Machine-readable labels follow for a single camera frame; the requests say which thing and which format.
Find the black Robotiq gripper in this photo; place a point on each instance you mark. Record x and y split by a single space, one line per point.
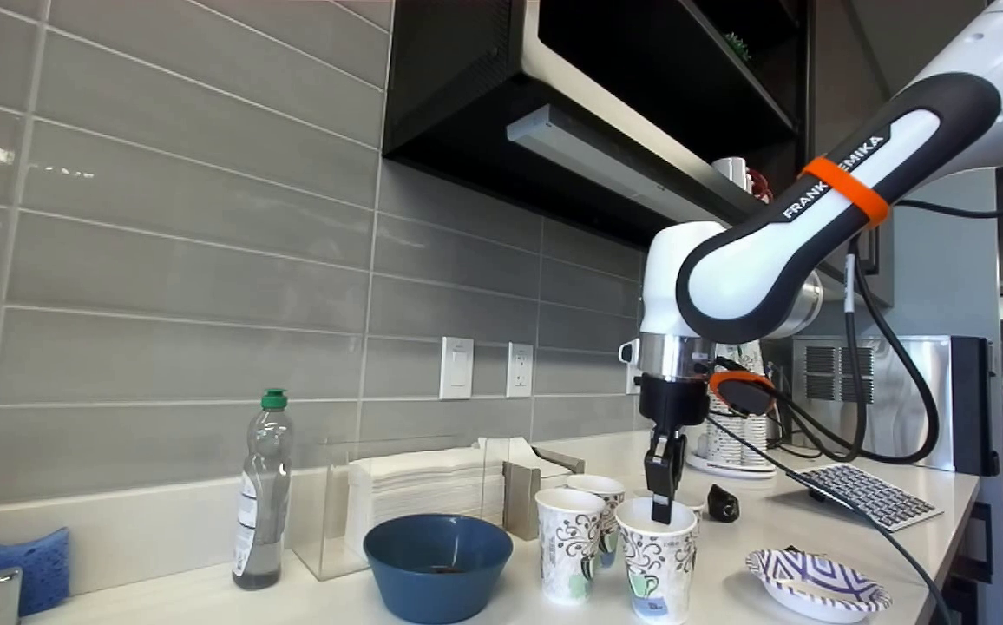
674 403

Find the purple patterned paper plate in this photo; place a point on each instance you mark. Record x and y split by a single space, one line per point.
817 580

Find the clear acrylic box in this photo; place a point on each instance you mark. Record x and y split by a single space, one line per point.
328 522

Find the stainless steel appliance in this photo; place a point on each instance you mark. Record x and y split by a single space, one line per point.
911 387

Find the small black block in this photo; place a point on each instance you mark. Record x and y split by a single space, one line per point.
725 505

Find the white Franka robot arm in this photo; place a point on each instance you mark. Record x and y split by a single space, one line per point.
825 219

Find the white wall outlet with plug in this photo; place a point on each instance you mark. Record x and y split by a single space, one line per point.
632 376

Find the blue sponge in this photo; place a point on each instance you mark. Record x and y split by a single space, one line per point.
7 564

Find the red cabinet item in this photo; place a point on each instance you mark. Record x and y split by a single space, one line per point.
761 185

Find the white mug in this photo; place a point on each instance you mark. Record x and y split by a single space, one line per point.
733 170

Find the dark blue bowl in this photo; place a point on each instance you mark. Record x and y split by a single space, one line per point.
434 573

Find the grey panel appliance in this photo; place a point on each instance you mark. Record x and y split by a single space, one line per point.
820 369

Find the black orange wrist camera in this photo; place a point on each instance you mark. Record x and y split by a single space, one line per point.
742 389

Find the grey keyboard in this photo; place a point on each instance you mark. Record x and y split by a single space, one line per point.
884 500

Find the clear bottle green cap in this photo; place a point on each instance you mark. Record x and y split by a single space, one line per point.
261 497

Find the grey napkin holder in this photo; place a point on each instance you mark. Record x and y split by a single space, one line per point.
518 497

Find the white napkins stack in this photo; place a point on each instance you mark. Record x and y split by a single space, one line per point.
513 448

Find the dark upper wall cabinet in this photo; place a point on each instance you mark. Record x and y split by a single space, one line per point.
466 81

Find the white plate stack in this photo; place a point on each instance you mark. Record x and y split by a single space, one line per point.
743 467

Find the dark base cabinet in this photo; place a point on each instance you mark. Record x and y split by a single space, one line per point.
979 558

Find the grey under-cabinet light bar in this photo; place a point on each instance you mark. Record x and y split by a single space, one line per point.
625 174

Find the tall stack of paper cups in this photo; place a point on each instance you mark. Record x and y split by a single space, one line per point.
755 434
727 441

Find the patterned white paper cup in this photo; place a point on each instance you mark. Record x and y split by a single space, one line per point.
597 487
655 573
572 543

